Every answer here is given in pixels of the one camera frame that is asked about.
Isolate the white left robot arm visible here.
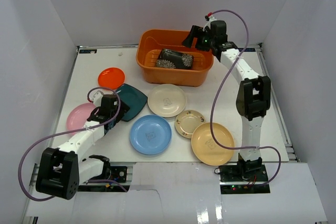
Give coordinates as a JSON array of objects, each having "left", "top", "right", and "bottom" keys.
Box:
[{"left": 35, "top": 94, "right": 125, "bottom": 200}]

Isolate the blue bear plate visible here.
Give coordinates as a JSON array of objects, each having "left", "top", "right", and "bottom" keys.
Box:
[{"left": 130, "top": 115, "right": 172, "bottom": 155}]

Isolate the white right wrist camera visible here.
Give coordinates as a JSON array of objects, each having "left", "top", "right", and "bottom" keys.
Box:
[{"left": 203, "top": 12, "right": 217, "bottom": 35}]

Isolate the teal square plate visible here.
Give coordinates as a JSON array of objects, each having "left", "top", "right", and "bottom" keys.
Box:
[{"left": 116, "top": 83, "right": 148, "bottom": 122}]

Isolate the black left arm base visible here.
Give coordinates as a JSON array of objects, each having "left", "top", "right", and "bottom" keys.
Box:
[{"left": 78, "top": 166, "right": 131, "bottom": 193}]

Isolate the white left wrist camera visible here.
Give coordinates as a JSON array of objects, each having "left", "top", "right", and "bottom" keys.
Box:
[{"left": 91, "top": 90, "right": 104, "bottom": 107}]

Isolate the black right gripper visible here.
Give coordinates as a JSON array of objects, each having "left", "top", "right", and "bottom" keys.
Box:
[{"left": 182, "top": 26, "right": 215, "bottom": 52}]

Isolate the small cream patterned plate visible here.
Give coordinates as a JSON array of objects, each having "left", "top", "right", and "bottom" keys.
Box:
[{"left": 174, "top": 110, "right": 206, "bottom": 139}]

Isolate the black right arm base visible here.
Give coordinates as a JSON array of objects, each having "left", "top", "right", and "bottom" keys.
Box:
[{"left": 214, "top": 165, "right": 270, "bottom": 195}]

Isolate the orange round plate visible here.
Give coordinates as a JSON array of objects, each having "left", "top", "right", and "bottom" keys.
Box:
[{"left": 98, "top": 67, "right": 125, "bottom": 89}]

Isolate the pink round plate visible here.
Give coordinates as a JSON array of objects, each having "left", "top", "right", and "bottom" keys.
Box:
[{"left": 66, "top": 103, "right": 96, "bottom": 131}]

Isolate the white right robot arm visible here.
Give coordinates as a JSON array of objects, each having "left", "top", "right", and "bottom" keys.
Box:
[{"left": 182, "top": 20, "right": 271, "bottom": 182}]

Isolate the cream bear plate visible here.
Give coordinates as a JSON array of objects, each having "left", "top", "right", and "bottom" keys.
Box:
[{"left": 148, "top": 84, "right": 187, "bottom": 118}]

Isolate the tan bear plate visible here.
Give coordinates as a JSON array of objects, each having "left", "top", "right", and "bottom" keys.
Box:
[{"left": 191, "top": 123, "right": 235, "bottom": 166}]

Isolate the black floral square plate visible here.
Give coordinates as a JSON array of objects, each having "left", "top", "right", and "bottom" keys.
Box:
[{"left": 155, "top": 48, "right": 194, "bottom": 70}]

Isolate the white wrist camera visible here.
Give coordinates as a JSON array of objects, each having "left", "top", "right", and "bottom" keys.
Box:
[
  {"left": 203, "top": 12, "right": 217, "bottom": 35},
  {"left": 91, "top": 90, "right": 104, "bottom": 107}
]

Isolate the orange plastic bin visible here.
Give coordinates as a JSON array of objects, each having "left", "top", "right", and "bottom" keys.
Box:
[{"left": 136, "top": 29, "right": 214, "bottom": 87}]

